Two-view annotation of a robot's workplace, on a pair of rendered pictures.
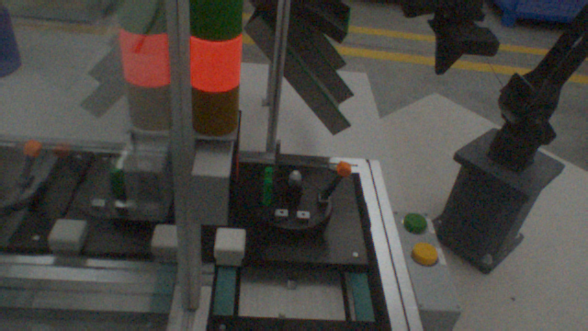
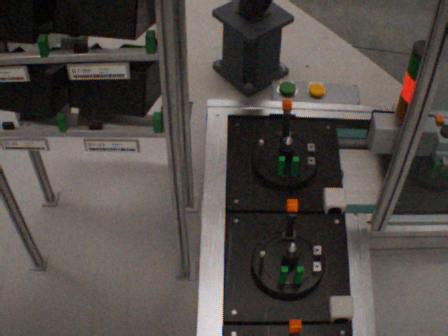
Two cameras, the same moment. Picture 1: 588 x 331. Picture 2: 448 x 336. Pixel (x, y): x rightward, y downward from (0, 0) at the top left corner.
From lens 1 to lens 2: 1.15 m
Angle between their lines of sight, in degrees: 57
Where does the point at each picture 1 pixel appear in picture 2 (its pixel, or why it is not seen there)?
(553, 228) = not seen: hidden behind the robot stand
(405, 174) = not seen: hidden behind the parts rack
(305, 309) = (356, 170)
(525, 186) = (284, 15)
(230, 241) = (338, 196)
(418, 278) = (337, 99)
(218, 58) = not seen: hidden behind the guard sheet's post
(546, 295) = (301, 49)
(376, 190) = (248, 107)
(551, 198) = (202, 15)
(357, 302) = (358, 136)
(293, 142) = (125, 180)
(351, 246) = (321, 128)
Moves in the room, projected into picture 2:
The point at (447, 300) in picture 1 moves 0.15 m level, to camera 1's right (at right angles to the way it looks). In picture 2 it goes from (351, 89) to (349, 48)
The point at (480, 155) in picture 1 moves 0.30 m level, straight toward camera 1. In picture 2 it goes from (253, 27) to (368, 77)
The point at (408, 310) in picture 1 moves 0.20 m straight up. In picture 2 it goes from (362, 109) to (376, 47)
